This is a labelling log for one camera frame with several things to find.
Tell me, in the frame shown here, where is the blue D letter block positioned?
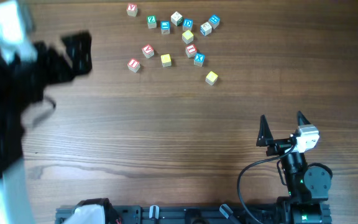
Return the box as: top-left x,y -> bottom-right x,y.
182,19 -> 193,31

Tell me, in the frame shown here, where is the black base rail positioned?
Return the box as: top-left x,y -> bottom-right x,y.
55,203 -> 333,224

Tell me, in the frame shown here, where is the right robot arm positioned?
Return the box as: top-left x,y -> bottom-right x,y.
256,111 -> 333,224

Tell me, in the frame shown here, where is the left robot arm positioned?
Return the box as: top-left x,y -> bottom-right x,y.
0,30 -> 92,223

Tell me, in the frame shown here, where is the red i block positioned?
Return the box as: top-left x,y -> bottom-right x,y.
127,58 -> 141,73
185,44 -> 197,58

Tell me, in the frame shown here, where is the yellow block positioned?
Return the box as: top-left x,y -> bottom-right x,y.
160,54 -> 172,67
206,71 -> 218,85
182,30 -> 194,44

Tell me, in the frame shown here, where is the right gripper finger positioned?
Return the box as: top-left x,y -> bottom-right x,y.
256,115 -> 274,147
296,111 -> 311,126

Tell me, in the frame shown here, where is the blue X letter block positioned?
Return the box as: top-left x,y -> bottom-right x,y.
194,53 -> 205,67

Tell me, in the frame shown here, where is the green Z letter block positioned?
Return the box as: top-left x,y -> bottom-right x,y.
147,15 -> 157,29

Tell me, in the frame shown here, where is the red Y letter block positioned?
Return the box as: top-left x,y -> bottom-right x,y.
126,3 -> 138,17

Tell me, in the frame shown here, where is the white green picture block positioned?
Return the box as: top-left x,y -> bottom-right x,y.
171,11 -> 183,26

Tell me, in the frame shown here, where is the red A letter block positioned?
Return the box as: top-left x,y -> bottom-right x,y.
142,44 -> 154,58

